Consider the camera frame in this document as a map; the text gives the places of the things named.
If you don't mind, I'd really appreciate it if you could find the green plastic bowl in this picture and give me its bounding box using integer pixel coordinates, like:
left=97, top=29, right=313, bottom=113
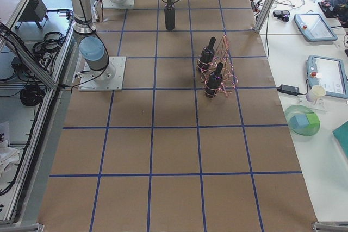
left=284, top=105, right=320, bottom=136

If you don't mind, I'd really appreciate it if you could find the blue foam cube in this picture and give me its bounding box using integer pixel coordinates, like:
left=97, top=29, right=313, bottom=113
left=289, top=114, right=308, bottom=129

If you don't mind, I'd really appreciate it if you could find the copper wire wine rack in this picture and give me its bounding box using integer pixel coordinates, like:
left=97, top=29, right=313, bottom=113
left=196, top=35, right=238, bottom=98

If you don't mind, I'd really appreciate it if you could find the green foam cube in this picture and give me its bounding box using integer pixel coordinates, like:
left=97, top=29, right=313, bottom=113
left=305, top=112, right=320, bottom=128

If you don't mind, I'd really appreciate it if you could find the teal book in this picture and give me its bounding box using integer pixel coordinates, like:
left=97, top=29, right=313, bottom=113
left=333, top=122, right=348, bottom=156

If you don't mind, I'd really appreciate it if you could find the black small device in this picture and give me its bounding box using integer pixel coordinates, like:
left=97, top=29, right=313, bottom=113
left=272, top=10, right=290, bottom=22

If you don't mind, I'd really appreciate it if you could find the teach pendant near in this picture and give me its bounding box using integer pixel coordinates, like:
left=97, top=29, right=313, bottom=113
left=306, top=55, right=347, bottom=98

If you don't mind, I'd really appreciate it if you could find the black power adapter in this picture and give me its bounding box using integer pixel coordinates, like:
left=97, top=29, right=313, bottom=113
left=277, top=84, right=300, bottom=96

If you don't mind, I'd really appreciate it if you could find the grey box under table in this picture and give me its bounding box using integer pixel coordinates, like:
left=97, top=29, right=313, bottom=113
left=15, top=0, right=48, bottom=29

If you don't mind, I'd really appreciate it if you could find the dark wine bottle in rack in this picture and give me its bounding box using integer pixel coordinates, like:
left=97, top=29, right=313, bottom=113
left=205, top=62, right=223, bottom=98

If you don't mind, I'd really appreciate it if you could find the teach pendant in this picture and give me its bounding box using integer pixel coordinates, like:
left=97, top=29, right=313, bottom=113
left=306, top=55, right=347, bottom=98
left=294, top=13, right=338, bottom=42

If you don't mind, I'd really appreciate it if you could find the teach pendant far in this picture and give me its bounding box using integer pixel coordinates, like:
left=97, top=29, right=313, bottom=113
left=294, top=13, right=338, bottom=42

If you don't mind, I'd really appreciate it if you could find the white crumpled cloth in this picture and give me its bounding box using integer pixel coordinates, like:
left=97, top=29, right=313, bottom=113
left=0, top=120, right=20, bottom=178

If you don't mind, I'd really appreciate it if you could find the dark wine bottle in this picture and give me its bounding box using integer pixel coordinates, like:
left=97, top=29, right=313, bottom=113
left=205, top=62, right=223, bottom=98
left=164, top=3, right=175, bottom=30

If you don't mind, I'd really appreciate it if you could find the white paper cup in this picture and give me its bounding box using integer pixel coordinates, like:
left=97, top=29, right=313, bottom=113
left=306, top=85, right=326, bottom=103

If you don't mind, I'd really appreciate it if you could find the coiled black cable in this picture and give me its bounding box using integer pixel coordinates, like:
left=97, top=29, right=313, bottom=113
left=19, top=83, right=46, bottom=107

